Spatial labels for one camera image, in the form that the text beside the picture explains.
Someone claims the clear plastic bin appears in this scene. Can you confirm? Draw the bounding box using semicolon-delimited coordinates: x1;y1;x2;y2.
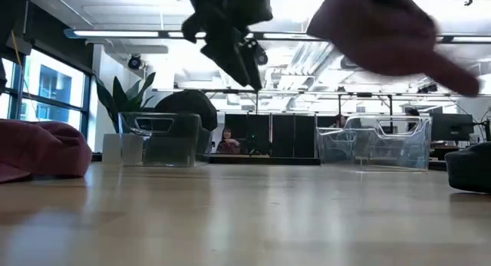
117;111;212;169
315;115;433;172

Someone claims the person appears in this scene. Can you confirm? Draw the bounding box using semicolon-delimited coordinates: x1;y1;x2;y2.
405;107;421;132
215;126;242;156
329;113;348;130

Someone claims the black ceiling spotlight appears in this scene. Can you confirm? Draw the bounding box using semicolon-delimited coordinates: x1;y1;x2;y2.
127;54;143;71

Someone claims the black office partition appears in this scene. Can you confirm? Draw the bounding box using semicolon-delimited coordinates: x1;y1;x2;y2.
223;113;318;158

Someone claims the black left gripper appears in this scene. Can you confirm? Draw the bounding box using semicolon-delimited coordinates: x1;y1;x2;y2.
172;0;274;93

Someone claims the green snake plant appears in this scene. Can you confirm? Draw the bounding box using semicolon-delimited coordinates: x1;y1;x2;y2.
94;71;157;135

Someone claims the white plant pot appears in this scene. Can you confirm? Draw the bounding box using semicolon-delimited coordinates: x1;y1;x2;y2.
101;133;144;165

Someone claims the long ceiling light strip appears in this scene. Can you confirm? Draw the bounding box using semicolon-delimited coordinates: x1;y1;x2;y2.
64;28;321;41

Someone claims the black computer monitor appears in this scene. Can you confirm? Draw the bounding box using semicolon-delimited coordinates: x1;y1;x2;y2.
430;113;475;143

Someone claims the maroon baseball cap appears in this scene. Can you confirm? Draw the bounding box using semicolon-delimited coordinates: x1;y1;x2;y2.
0;118;94;184
306;0;481;99

